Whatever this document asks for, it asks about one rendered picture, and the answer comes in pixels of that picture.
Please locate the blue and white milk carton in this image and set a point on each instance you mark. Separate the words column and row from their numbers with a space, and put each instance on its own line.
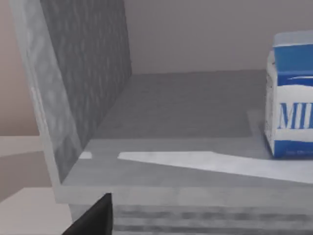
column 292, row 98

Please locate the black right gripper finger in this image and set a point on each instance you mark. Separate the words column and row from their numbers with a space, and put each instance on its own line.
column 97, row 218

